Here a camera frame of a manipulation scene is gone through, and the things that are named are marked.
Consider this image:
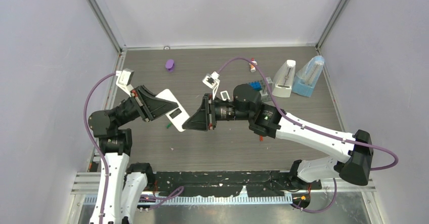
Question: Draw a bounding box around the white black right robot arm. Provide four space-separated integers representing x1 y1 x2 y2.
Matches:
182 84 373 189

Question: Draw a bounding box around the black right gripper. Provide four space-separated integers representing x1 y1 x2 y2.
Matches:
183 93 252 130

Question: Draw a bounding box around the blue building brick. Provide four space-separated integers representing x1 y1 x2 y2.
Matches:
249 81 262 91

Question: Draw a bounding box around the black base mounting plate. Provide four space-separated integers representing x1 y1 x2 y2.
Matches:
145 170 322 197

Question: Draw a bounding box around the slim white remote control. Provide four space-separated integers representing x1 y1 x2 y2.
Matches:
220 91 230 101

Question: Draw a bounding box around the purple plastic cap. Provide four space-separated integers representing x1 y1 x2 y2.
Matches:
165 59 175 72

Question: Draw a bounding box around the white metronome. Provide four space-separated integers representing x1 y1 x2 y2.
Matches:
272 60 296 98

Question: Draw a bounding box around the light blue metronome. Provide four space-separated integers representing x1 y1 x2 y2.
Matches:
292 56 325 97

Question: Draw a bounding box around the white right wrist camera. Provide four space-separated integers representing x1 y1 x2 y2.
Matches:
202 71 220 99

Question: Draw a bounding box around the small orange white bottle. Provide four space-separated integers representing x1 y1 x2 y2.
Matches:
249 58 258 73

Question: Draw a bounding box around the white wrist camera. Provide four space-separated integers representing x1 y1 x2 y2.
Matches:
115 68 134 96
202 71 220 99

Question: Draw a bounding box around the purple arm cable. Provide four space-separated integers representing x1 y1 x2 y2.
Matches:
83 72 118 224
218 57 400 214

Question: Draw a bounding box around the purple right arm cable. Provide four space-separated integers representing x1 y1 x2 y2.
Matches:
218 57 400 214

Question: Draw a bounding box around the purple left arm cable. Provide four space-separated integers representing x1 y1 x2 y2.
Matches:
83 72 118 224

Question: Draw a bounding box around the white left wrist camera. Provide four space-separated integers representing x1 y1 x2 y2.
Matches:
115 68 134 96

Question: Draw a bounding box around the grey building block baseplate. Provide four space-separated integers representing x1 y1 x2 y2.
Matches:
247 80 272 103

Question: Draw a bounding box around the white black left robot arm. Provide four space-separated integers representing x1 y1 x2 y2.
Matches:
85 85 187 223

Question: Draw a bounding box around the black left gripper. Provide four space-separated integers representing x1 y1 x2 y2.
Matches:
112 84 179 127

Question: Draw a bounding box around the white remote with red keypad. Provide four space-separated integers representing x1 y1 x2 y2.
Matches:
156 89 190 132

